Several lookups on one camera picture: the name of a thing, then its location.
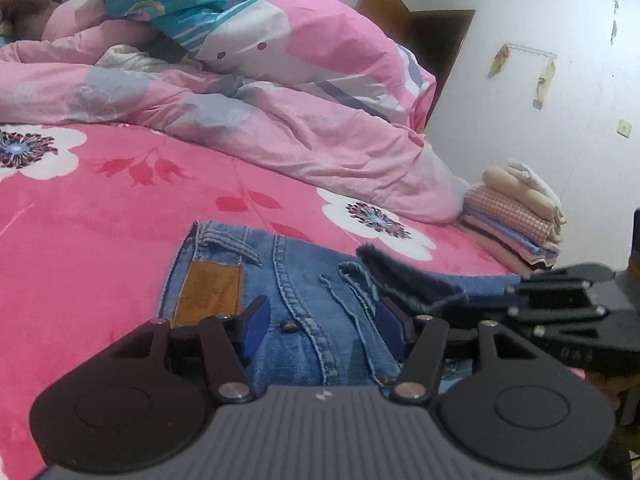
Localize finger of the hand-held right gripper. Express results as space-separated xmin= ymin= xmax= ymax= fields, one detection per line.
xmin=467 ymin=305 xmax=608 ymax=336
xmin=505 ymin=262 xmax=617 ymax=308

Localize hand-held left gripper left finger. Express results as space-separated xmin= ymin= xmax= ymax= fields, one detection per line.
xmin=114 ymin=296 xmax=271 ymax=403

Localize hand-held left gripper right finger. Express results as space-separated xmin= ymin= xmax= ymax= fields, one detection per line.
xmin=375 ymin=298 xmax=531 ymax=405

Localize blue denim jeans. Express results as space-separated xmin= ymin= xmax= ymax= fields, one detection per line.
xmin=160 ymin=219 xmax=591 ymax=396

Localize stack of folded clothes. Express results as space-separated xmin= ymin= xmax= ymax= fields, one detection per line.
xmin=457 ymin=157 xmax=568 ymax=268

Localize pink floral bed sheet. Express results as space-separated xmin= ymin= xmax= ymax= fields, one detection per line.
xmin=0 ymin=122 xmax=591 ymax=480

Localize yellow hanging cloth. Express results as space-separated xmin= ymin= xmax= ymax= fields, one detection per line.
xmin=487 ymin=44 xmax=512 ymax=79
xmin=532 ymin=57 xmax=557 ymax=110

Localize pink patchwork duvet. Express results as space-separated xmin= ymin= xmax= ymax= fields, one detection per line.
xmin=0 ymin=0 xmax=468 ymax=226

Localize wooden door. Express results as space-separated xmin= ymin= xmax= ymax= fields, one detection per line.
xmin=355 ymin=0 xmax=476 ymax=133

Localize black garment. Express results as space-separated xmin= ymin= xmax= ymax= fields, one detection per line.
xmin=150 ymin=35 xmax=201 ymax=68

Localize white knitted cloth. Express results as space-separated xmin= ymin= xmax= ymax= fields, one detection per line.
xmin=95 ymin=44 xmax=171 ymax=73

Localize brown plush toy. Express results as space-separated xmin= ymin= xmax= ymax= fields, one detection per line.
xmin=0 ymin=0 xmax=76 ymax=41

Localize wall hook rail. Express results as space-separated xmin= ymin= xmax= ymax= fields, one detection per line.
xmin=505 ymin=42 xmax=558 ymax=59

